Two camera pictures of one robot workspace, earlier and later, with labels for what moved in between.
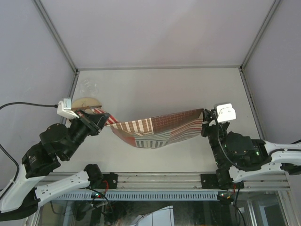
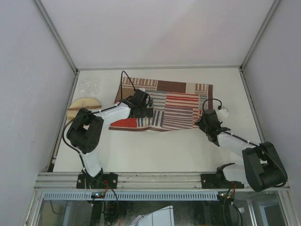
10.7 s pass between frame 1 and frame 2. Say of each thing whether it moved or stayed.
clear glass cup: stayed
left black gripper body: moved
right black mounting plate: stayed
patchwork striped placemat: moved
